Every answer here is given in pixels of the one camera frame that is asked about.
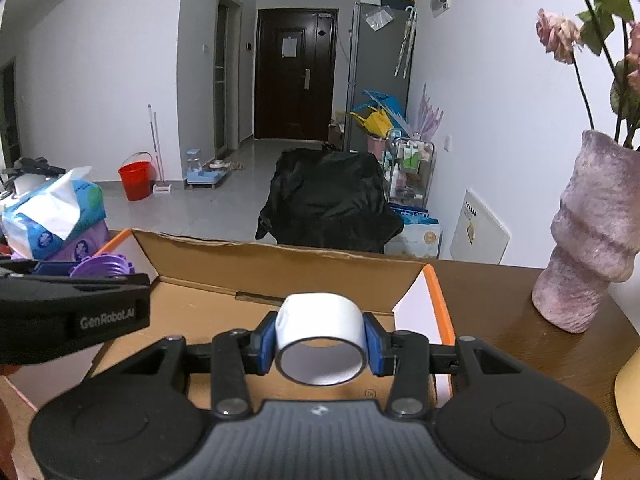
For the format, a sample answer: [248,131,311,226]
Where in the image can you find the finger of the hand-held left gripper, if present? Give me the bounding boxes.
[0,259,152,311]

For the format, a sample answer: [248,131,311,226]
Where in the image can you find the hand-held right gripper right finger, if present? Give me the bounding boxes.
[363,311,531,418]

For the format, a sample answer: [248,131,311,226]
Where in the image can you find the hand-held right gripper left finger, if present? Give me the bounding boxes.
[100,311,279,418]

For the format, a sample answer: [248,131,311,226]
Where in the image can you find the purple plastic funnel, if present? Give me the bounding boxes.
[69,252,136,278]

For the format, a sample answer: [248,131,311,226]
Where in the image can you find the white tape roll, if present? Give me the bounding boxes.
[274,292,368,387]

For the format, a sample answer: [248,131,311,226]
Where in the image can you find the cardboard box with red sides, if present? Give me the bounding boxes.
[0,229,457,480]

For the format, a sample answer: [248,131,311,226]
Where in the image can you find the purple tissue pack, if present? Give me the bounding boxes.
[42,220,112,264]

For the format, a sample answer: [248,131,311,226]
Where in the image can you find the blue tissue pack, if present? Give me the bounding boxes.
[2,166,108,261]

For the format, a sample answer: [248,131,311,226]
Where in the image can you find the red bucket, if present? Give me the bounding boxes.
[118,151,154,202]

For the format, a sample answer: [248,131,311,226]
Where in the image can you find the white mop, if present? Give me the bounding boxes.
[146,104,174,195]

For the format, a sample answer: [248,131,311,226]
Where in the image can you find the white and blue bag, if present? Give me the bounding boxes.
[385,205,444,261]

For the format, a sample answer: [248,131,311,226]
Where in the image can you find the white round device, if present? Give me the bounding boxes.
[12,175,48,199]

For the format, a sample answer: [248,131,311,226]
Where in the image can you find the black device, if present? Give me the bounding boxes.
[0,156,67,182]

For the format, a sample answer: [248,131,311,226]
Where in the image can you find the blue pet water dispenser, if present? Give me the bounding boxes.
[185,148,228,191]

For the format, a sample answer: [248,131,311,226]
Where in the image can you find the white board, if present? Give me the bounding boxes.
[449,189,511,265]

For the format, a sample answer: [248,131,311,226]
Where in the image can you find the black cloth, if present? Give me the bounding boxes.
[255,147,404,255]

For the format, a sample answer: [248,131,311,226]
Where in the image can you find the metal trolley with bottles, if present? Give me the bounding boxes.
[382,130,436,211]

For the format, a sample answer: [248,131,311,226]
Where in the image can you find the pink bin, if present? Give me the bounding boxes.
[367,132,391,159]

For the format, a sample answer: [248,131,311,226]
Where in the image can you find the yellow bag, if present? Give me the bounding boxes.
[350,107,391,139]

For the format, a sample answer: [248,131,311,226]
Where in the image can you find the pink textured vase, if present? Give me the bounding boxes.
[531,129,640,334]

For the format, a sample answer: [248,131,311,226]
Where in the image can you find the purple fairy wings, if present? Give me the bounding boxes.
[407,82,444,141]

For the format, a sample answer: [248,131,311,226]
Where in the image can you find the grey glass door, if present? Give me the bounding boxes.
[212,0,244,154]

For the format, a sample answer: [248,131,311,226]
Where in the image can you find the dark entrance door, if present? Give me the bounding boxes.
[255,8,339,142]

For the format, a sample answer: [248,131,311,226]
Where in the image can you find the grey refrigerator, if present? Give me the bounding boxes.
[342,1,416,154]

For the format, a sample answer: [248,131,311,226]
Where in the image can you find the folded clear umbrella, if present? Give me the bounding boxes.
[395,6,419,80]

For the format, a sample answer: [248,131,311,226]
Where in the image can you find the dried rose bouquet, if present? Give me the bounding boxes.
[536,0,640,151]

